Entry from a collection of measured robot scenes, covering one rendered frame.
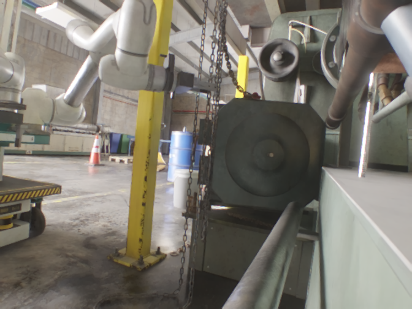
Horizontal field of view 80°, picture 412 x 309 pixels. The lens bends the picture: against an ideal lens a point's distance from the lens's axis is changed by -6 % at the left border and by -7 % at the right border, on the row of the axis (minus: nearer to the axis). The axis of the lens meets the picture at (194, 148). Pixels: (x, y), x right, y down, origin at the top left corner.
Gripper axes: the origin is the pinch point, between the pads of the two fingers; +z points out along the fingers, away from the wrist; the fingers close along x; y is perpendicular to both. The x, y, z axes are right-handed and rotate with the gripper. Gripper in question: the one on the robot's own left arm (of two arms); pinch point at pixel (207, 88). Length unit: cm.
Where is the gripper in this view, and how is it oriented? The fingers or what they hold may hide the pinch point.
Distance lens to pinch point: 98.8
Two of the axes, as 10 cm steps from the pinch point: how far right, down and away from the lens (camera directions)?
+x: 3.9, 0.4, -9.2
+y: -0.9, 10.0, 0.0
